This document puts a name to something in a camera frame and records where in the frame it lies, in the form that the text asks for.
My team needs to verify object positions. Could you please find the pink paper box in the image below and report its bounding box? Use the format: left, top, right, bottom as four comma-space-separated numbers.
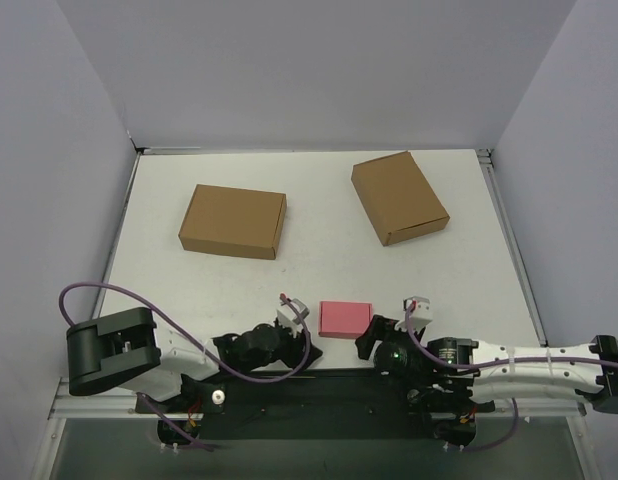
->
318, 301, 373, 339

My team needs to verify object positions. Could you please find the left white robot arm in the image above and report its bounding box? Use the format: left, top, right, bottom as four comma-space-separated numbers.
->
66, 307, 323, 412

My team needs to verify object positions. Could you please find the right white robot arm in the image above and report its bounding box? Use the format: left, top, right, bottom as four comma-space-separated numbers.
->
355, 315, 618, 415

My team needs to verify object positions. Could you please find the left brown cardboard box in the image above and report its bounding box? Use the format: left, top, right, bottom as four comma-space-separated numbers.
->
178, 184, 287, 260

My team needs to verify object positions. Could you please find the brown cardboard box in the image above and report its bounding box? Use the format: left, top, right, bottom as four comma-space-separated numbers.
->
178, 184, 287, 260
351, 151, 450, 246

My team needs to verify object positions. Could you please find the right brown cardboard box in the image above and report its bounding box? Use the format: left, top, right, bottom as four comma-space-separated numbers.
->
351, 151, 450, 246

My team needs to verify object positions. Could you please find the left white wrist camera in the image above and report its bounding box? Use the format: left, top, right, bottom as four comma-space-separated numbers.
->
276, 298, 310, 337

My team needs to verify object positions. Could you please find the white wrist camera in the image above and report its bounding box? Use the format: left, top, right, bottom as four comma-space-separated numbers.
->
276, 298, 310, 337
396, 296, 433, 332

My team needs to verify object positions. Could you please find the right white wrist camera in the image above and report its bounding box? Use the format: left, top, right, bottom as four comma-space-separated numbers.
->
396, 296, 433, 332

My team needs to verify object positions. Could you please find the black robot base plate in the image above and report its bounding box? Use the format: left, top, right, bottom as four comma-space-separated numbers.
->
135, 369, 495, 441

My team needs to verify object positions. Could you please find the aluminium table frame rail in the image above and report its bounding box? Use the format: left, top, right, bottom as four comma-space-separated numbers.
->
476, 147, 588, 419

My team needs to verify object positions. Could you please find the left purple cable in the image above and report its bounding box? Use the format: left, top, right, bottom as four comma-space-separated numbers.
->
57, 282, 313, 384

